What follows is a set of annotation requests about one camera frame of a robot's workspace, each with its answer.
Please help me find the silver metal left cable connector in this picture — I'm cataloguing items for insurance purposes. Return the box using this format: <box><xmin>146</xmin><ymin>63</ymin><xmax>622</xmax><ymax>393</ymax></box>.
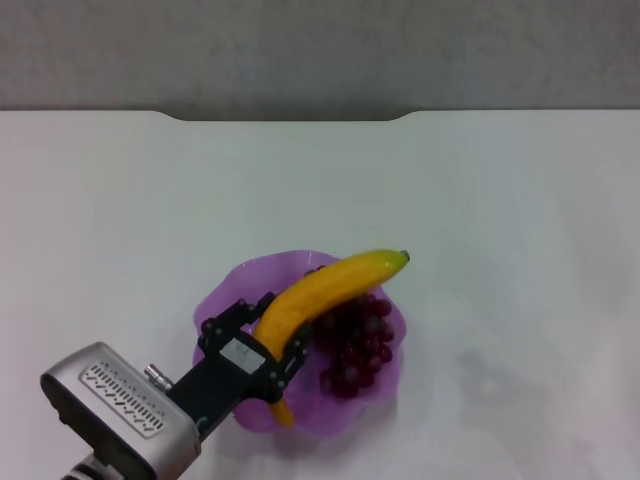
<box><xmin>144</xmin><ymin>364</ymin><xmax>175</xmax><ymax>392</ymax></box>

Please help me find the dark red grape bunch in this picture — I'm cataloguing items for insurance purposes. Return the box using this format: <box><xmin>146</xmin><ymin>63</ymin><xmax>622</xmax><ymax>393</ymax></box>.
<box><xmin>303</xmin><ymin>264</ymin><xmax>396</xmax><ymax>400</ymax></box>

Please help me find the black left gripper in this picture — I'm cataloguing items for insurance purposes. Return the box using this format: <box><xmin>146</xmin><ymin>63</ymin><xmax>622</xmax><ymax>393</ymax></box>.
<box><xmin>167</xmin><ymin>292</ymin><xmax>309</xmax><ymax>446</ymax></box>

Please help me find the purple wavy plastic bowl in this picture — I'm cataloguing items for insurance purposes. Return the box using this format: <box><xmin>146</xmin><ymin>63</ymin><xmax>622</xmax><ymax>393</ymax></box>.
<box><xmin>193</xmin><ymin>249</ymin><xmax>409</xmax><ymax>437</ymax></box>

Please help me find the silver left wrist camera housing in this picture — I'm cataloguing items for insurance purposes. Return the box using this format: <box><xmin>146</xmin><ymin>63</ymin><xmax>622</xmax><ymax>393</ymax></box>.
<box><xmin>39</xmin><ymin>341</ymin><xmax>202</xmax><ymax>480</ymax></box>

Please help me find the yellow plastic banana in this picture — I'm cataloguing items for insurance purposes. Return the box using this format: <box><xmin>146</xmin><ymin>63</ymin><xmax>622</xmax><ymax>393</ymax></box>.
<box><xmin>254</xmin><ymin>248</ymin><xmax>412</xmax><ymax>428</ymax></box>

